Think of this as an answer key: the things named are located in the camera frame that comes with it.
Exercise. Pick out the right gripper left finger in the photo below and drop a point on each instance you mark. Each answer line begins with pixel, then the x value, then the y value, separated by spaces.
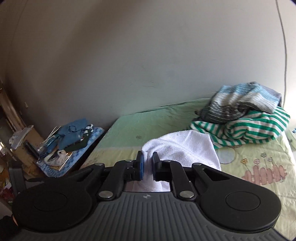
pixel 135 168

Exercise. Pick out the dark green folded garment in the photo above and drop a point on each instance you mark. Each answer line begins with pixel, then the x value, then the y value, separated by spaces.
pixel 78 145

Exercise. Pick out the blue folded cloth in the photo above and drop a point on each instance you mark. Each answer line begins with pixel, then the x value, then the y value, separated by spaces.
pixel 71 133

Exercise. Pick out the green white striped garment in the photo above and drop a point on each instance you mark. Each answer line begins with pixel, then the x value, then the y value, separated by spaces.
pixel 254 128

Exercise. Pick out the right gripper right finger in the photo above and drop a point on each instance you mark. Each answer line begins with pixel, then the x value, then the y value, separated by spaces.
pixel 160 168

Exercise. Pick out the white small garment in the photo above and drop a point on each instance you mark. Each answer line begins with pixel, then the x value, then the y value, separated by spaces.
pixel 56 158

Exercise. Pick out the green yellow cartoon bedsheet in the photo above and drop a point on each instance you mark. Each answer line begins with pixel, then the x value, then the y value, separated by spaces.
pixel 271 165

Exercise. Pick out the blue grey striped garment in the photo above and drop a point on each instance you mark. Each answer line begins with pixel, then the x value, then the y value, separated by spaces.
pixel 230 103

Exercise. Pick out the white t-shirt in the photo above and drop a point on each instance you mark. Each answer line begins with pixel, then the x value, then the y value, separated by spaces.
pixel 185 147

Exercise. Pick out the blue checkered towel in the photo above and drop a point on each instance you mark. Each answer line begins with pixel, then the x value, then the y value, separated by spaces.
pixel 74 157

